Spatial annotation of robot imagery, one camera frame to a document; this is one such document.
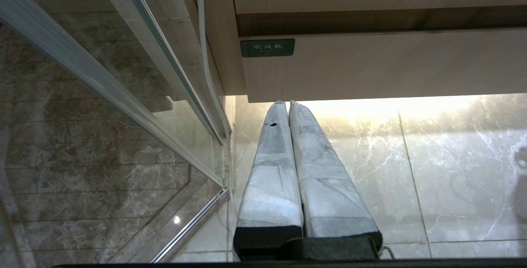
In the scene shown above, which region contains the light wooden vanity drawer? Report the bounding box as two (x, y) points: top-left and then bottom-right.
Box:
(239, 27), (527, 103)

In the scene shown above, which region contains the green label sign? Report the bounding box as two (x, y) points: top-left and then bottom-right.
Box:
(240, 39), (296, 58)

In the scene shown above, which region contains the aluminium glass door bar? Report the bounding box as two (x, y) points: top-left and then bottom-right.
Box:
(0, 0), (226, 187)

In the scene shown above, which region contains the aluminium shower track rail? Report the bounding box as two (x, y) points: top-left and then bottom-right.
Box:
(89, 0), (234, 145)

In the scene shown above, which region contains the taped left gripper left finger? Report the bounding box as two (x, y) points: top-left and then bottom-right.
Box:
(233, 101), (304, 261)

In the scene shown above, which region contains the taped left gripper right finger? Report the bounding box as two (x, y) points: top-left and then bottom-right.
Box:
(289, 100), (384, 257)

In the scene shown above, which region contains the clear glass shower panel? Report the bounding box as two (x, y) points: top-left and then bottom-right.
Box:
(0, 0), (233, 268)

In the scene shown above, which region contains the thin white cable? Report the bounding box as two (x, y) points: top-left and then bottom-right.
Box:
(191, 0), (239, 219)

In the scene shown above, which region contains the chrome floor rail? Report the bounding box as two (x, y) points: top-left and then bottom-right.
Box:
(150, 188), (231, 263)

